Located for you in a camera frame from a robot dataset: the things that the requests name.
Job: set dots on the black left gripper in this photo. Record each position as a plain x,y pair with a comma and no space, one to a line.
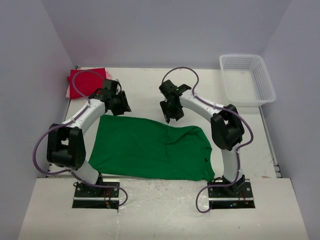
124,106

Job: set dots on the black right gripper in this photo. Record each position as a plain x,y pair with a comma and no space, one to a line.
168,114

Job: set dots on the green t shirt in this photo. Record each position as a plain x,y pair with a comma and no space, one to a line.
144,148

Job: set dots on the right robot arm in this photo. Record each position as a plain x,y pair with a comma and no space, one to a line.
226,129

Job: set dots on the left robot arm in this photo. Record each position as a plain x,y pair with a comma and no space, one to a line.
66,145

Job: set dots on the pink folded t shirt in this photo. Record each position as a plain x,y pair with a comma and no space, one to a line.
110,73

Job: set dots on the red folded t shirt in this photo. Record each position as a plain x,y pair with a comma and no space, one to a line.
85,82

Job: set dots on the white plastic basket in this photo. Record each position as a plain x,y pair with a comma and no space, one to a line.
247,82

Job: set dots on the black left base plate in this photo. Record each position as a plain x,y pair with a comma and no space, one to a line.
87,197

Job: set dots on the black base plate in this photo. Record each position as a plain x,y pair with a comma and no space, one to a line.
220,199
87,197

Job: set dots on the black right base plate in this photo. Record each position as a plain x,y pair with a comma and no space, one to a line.
220,199

